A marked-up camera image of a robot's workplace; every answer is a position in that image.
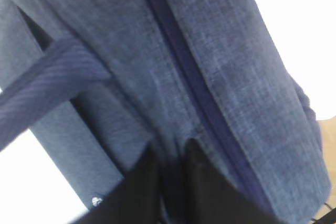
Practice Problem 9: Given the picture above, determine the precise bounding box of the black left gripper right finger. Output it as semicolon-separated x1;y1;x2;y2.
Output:
183;139;280;224

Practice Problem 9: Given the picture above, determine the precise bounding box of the navy blue lunch bag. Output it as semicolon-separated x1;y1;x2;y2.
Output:
1;0;331;223

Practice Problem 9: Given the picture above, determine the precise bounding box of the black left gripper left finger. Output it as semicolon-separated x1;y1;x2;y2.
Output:
75;146;160;224

